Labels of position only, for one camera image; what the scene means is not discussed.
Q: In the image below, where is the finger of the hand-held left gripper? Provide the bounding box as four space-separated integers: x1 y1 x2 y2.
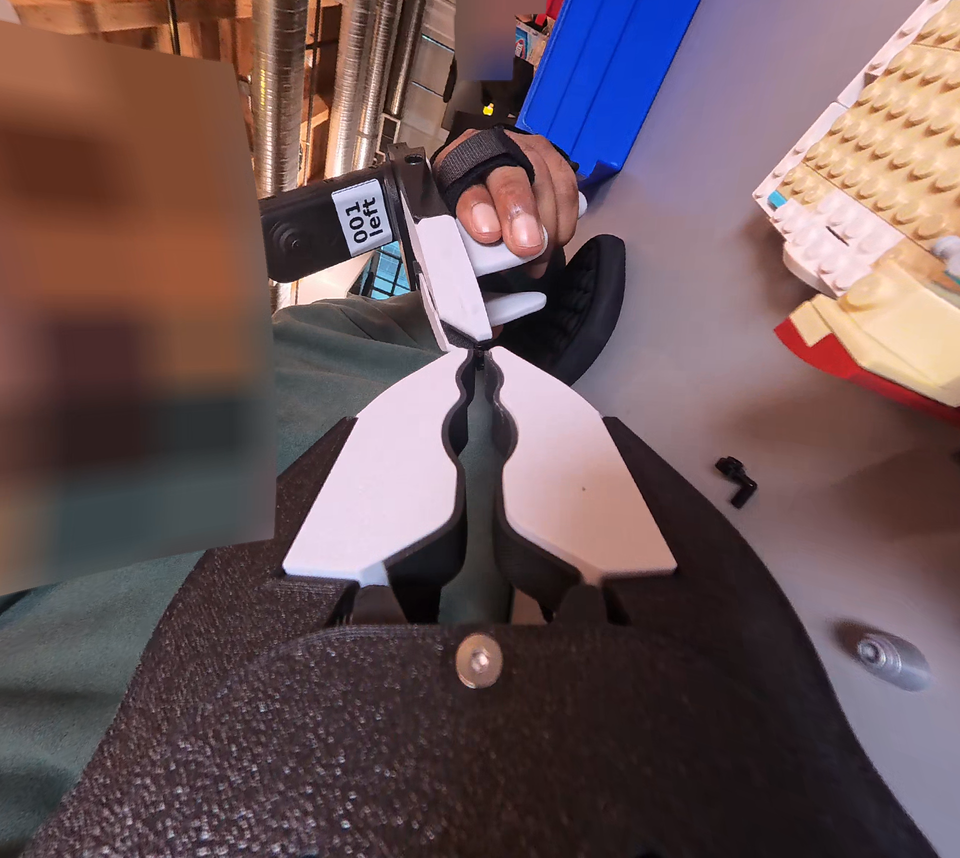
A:
414 215 496 345
418 269 472 355

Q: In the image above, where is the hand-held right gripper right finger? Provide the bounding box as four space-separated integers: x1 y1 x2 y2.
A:
493 346 678 622

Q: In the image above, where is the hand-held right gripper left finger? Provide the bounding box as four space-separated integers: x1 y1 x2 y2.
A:
282 346 466 624

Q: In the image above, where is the small black angled brick piece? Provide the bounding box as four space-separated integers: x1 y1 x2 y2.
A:
714 456 759 508

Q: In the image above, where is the person's left forearm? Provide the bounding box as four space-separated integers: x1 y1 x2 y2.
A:
273 294 462 424

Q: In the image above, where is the grey desk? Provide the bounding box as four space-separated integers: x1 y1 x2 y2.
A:
480 0 960 858

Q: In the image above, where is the person's left hand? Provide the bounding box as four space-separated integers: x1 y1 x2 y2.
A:
453 134 582 267

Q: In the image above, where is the window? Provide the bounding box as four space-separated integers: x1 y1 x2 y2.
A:
352 246 421 300

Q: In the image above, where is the blue plastic storage bin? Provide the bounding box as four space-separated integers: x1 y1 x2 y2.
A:
516 0 751 184

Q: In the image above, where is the person in green sweatshirt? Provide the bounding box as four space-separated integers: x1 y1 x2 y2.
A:
0 294 519 844

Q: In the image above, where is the small silver cone brick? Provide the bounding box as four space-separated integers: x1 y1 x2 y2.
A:
840 621 931 693

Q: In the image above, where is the tan white red brick vehicle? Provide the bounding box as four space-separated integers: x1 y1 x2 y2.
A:
752 0 960 426

